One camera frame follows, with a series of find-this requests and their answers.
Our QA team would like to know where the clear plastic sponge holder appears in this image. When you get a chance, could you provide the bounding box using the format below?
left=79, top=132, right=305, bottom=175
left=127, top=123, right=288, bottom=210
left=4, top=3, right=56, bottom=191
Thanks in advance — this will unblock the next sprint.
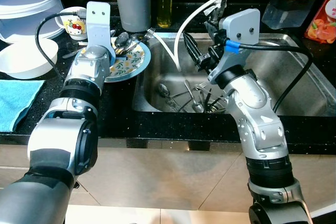
left=261, top=0, right=310, bottom=29

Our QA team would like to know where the blue cloth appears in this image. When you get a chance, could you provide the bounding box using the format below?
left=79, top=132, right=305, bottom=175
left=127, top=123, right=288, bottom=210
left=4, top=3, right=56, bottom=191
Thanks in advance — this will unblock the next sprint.
left=0, top=80, right=45, bottom=133

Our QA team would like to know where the black chopstick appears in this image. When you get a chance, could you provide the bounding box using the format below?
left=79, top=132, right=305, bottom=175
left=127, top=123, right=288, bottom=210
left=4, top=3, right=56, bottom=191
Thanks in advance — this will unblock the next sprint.
left=204, top=89, right=212, bottom=112

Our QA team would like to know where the peach print bottle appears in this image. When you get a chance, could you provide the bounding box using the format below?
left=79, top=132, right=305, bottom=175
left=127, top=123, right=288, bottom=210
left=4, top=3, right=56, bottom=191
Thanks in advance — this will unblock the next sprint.
left=304, top=0, right=336, bottom=45

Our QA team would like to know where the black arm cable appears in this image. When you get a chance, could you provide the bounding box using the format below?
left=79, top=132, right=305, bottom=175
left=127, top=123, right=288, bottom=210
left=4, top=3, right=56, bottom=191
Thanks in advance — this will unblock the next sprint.
left=226, top=43, right=314, bottom=113
left=35, top=11, right=90, bottom=83

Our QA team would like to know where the beige cabinet front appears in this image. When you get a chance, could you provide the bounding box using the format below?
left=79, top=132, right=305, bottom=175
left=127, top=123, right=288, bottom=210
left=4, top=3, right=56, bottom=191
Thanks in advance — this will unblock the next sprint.
left=0, top=145, right=336, bottom=209

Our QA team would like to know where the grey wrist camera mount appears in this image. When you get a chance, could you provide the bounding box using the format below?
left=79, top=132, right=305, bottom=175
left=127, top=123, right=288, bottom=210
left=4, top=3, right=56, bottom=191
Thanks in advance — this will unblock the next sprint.
left=86, top=1, right=113, bottom=51
left=207, top=8, right=261, bottom=83

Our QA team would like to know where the lemon print teal-rimmed plate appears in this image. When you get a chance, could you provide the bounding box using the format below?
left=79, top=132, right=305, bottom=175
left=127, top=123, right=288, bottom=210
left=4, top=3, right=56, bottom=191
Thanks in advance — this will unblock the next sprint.
left=102, top=39, right=152, bottom=83

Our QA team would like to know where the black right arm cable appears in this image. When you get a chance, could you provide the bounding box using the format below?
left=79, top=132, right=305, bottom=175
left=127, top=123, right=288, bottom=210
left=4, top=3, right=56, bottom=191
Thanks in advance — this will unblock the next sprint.
left=226, top=43, right=314, bottom=113

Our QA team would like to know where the white cartoon mug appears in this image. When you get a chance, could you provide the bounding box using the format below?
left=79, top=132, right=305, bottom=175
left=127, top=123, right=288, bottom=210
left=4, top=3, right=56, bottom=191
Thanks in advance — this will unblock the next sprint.
left=55, top=6, right=89, bottom=41

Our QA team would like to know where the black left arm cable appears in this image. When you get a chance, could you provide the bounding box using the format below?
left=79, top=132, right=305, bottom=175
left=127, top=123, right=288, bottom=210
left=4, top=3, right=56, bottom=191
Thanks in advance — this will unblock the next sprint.
left=35, top=11, right=90, bottom=83

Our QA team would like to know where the metal fork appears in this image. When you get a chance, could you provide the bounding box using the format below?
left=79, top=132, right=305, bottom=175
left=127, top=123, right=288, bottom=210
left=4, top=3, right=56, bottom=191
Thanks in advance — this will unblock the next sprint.
left=193, top=81, right=212, bottom=94

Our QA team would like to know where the metal drain strainer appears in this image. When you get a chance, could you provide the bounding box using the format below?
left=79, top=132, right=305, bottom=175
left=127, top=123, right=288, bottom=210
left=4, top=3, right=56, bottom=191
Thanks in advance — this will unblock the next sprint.
left=202, top=101, right=226, bottom=113

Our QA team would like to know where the white bowl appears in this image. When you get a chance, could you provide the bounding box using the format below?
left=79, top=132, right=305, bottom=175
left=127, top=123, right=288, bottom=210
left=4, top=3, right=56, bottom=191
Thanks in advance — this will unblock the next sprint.
left=0, top=38, right=59, bottom=79

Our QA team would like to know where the long white hose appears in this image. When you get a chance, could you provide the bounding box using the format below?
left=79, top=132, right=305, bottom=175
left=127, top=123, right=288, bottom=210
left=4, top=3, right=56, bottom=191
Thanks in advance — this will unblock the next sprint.
left=173, top=0, right=274, bottom=72

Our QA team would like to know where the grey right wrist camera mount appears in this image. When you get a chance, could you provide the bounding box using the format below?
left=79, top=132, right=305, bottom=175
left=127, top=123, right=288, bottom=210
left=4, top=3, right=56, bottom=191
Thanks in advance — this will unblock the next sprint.
left=207, top=8, right=261, bottom=83

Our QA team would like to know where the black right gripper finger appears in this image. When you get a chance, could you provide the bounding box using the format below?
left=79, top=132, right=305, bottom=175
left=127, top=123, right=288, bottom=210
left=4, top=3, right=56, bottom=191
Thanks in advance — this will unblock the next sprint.
left=183, top=31, right=204, bottom=71

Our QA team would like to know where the grey canister red label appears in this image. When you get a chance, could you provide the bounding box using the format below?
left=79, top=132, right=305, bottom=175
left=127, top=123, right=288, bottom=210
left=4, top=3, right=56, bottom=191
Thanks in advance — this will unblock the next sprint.
left=112, top=0, right=153, bottom=32

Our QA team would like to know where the yellow oil glass bottle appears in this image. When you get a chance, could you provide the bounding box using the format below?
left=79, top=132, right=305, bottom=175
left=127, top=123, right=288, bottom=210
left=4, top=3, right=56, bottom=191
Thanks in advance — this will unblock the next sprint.
left=156, top=0, right=174, bottom=28

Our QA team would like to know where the stainless steel sink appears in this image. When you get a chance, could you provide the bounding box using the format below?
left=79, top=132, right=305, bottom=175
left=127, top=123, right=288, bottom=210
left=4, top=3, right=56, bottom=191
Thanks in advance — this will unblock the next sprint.
left=132, top=33, right=336, bottom=117

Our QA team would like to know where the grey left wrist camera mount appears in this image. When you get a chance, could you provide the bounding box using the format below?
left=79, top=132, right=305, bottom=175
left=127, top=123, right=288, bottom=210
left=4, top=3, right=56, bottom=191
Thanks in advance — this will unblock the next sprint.
left=86, top=1, right=113, bottom=51

